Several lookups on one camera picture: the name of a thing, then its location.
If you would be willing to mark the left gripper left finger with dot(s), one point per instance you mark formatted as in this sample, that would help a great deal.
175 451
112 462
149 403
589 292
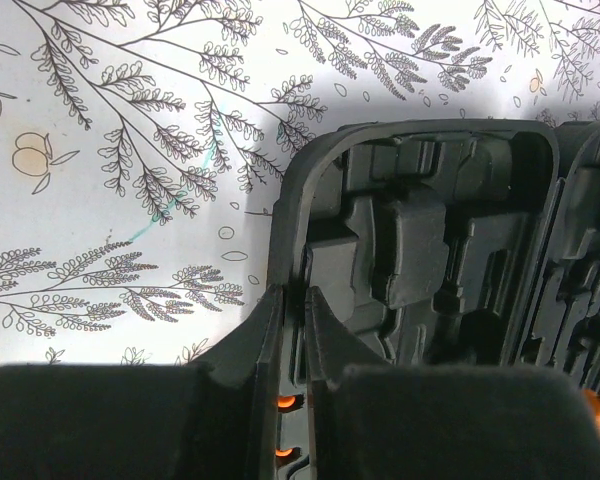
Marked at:
214 418

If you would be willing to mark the black plastic tool case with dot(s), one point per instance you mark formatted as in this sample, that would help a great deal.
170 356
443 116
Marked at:
441 242

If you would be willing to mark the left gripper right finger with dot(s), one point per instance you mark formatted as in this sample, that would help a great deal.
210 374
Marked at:
372 420

